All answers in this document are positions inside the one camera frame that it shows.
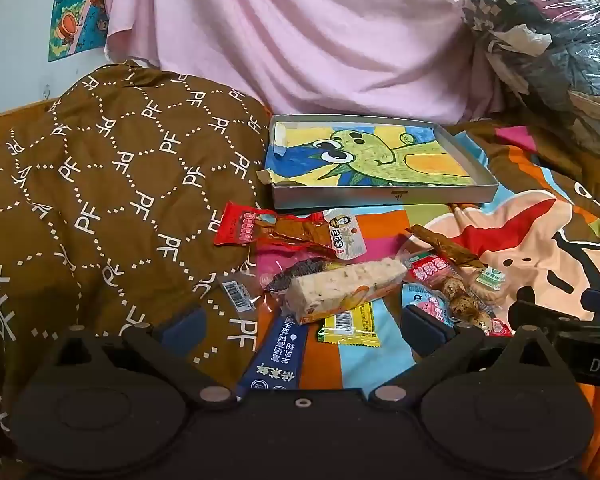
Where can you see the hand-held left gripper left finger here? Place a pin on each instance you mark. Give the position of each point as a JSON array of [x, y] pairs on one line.
[[185, 325]]

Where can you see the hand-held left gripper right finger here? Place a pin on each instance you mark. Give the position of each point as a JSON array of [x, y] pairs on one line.
[[425, 330]]

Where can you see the light blue pink packet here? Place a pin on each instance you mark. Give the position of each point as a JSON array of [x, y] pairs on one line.
[[427, 305]]

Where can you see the red quail egg packet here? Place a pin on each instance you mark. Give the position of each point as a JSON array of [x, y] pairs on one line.
[[455, 292]]

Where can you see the green label pastry packet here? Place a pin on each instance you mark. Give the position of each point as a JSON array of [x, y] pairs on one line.
[[487, 282]]

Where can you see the yellow snack packet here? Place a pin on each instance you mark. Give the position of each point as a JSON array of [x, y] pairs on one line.
[[350, 322]]

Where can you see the gold foil snack packet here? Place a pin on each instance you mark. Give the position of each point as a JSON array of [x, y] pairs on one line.
[[445, 245]]

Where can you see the blue stick packet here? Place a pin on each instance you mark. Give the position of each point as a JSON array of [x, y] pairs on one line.
[[275, 355]]

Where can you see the white nougat cake packet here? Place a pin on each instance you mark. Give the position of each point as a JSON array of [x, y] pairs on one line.
[[340, 282]]

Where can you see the clear packet of dark snack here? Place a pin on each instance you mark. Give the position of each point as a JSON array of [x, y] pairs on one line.
[[292, 272]]

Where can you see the red and white tofu packet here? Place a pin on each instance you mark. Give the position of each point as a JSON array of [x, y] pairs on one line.
[[260, 230]]

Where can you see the shallow grey cardboard box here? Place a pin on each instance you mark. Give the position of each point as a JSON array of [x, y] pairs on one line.
[[380, 197]]

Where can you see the colourful cartoon bedsheet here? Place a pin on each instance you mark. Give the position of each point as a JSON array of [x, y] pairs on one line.
[[380, 222]]

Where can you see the brown patterned pillow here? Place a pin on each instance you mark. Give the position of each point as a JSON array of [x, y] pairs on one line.
[[105, 185]]

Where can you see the green dinosaur crayon drawing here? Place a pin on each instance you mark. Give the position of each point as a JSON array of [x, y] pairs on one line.
[[370, 155]]

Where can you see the clear plastic bag of clothes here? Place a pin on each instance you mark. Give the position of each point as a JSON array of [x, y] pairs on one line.
[[555, 35]]

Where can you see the pink sheet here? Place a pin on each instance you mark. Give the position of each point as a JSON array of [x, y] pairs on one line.
[[305, 30]]

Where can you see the cartoon wall poster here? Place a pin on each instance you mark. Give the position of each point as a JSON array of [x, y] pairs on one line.
[[77, 10]]

